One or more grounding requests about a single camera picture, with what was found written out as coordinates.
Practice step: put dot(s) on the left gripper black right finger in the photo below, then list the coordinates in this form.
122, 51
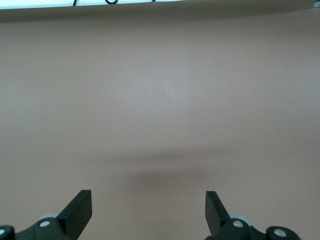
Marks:
216, 217

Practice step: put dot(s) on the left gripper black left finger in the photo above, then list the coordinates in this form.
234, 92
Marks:
75, 217

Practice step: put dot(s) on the brown table cover sheet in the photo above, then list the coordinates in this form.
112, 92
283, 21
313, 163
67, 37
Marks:
160, 100

